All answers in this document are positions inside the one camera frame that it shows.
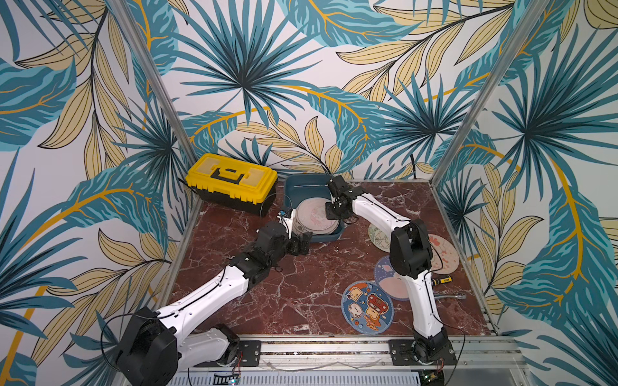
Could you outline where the pink kitty round coaster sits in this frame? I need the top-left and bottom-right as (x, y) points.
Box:
(293, 197), (339, 235)

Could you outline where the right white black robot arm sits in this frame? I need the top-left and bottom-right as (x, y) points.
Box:
(325, 175), (456, 364)

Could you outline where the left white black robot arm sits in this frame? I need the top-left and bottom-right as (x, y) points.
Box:
(111, 209), (312, 385)

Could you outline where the teal plastic storage tray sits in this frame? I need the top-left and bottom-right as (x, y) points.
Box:
(284, 174), (344, 243)

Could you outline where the green sketch round coaster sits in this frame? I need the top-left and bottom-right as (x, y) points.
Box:
(368, 225), (390, 253)

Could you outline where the yellow black toolbox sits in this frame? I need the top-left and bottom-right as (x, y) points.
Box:
(185, 154), (278, 217)

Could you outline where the purple bunny round coaster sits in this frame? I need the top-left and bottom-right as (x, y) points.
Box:
(373, 256), (409, 302)

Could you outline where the blue cartoon toast coaster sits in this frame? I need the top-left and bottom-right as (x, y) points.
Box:
(341, 281), (394, 335)

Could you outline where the yellow black screwdriver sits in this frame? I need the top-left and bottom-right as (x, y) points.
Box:
(431, 276), (452, 286)

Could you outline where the pink bow bear coaster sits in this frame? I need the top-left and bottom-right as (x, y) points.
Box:
(429, 234), (460, 275)

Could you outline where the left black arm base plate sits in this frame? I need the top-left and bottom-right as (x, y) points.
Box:
(226, 340), (262, 368)

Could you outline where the right aluminium corner post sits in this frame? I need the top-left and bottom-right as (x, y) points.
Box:
(430, 0), (549, 188)

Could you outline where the aluminium corner post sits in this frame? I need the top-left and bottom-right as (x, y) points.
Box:
(430, 0), (549, 188)
(108, 0), (197, 165)

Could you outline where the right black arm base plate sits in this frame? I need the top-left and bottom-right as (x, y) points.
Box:
(388, 339), (457, 366)

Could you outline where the aluminium front frame rail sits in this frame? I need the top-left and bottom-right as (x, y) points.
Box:
(113, 336), (532, 386)

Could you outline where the left aluminium corner post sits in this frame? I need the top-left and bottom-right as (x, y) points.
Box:
(108, 0), (197, 165)

